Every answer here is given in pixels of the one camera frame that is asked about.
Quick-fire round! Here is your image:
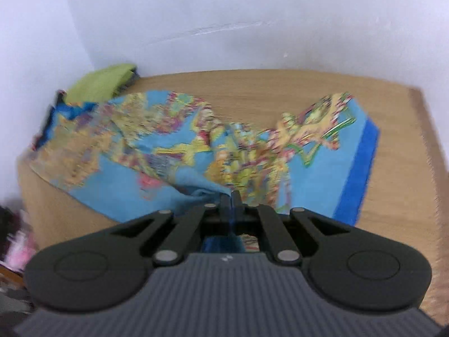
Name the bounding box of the grey cloth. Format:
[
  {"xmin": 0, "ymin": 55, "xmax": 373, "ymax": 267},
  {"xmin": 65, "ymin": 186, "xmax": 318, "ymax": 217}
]
[{"xmin": 117, "ymin": 69, "xmax": 141, "ymax": 92}]

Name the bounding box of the pink cloth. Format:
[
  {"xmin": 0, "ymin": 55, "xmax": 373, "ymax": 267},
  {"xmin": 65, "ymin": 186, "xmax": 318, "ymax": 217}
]
[{"xmin": 3, "ymin": 211, "xmax": 40, "ymax": 274}]

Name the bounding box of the colourful printed blue cloth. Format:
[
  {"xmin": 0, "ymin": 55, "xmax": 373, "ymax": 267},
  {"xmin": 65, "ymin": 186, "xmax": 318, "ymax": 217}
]
[{"xmin": 19, "ymin": 90, "xmax": 381, "ymax": 253}]

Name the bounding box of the green cloth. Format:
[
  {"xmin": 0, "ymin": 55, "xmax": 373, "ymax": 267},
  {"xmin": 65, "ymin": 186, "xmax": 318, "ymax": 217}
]
[{"xmin": 65, "ymin": 64, "xmax": 138, "ymax": 105}]

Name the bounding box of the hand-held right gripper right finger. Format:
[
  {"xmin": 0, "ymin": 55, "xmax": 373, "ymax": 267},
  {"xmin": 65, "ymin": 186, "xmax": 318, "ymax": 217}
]
[{"xmin": 232, "ymin": 190, "xmax": 352, "ymax": 267}]

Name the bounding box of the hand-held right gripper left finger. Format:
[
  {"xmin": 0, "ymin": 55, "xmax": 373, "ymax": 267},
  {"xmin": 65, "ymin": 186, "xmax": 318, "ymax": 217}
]
[{"xmin": 110, "ymin": 194, "xmax": 232, "ymax": 267}]

